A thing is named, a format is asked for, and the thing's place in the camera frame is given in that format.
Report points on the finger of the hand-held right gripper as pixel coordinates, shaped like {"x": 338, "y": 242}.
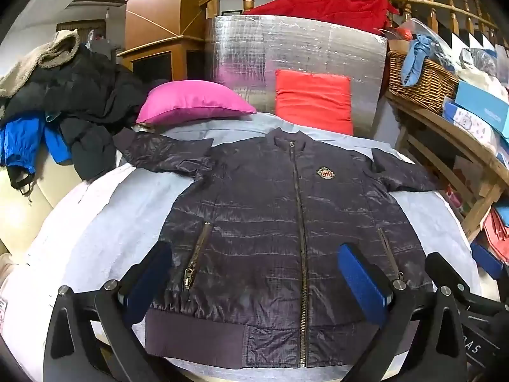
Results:
{"x": 487, "y": 260}
{"x": 439, "y": 268}

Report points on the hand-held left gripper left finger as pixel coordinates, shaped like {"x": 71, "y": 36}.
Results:
{"x": 147, "y": 282}

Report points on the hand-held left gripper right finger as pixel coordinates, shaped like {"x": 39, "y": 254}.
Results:
{"x": 362, "y": 282}

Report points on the dark quilted zip jacket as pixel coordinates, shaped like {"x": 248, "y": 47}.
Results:
{"x": 258, "y": 215}

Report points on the grey blanket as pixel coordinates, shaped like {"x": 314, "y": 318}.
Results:
{"x": 119, "y": 215}

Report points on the white bed sheet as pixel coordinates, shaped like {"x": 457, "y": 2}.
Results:
{"x": 51, "y": 238}

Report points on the white patterned box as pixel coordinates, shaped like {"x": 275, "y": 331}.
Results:
{"x": 469, "y": 125}

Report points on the wooden side table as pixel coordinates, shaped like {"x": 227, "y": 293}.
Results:
{"x": 449, "y": 127}

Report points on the cream sofa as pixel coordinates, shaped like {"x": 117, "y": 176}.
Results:
{"x": 24, "y": 215}

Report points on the teal cardboard box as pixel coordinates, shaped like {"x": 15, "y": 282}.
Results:
{"x": 481, "y": 105}

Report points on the wicker basket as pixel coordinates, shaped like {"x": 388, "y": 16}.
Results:
{"x": 425, "y": 83}

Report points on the pink pillow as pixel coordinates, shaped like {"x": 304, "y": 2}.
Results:
{"x": 191, "y": 101}

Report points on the red cushion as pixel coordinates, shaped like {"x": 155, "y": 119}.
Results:
{"x": 314, "y": 99}

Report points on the blue jacket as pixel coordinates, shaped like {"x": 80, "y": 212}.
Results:
{"x": 24, "y": 135}

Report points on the patterned cloth in plastic bag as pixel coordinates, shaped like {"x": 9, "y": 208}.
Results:
{"x": 479, "y": 61}

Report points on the black puffer coat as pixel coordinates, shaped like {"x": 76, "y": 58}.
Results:
{"x": 91, "y": 87}

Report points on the light blue cloth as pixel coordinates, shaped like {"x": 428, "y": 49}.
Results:
{"x": 413, "y": 59}

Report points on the black white zigzag panel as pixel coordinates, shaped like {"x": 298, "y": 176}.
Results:
{"x": 477, "y": 41}

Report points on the beige fleece coat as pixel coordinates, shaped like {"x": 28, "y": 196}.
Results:
{"x": 35, "y": 63}

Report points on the silver foil insulation mat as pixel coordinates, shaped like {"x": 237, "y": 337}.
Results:
{"x": 298, "y": 43}

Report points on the red blanket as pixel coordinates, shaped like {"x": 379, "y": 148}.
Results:
{"x": 338, "y": 6}

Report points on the wooden cabinet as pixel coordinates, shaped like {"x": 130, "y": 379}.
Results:
{"x": 159, "y": 4}

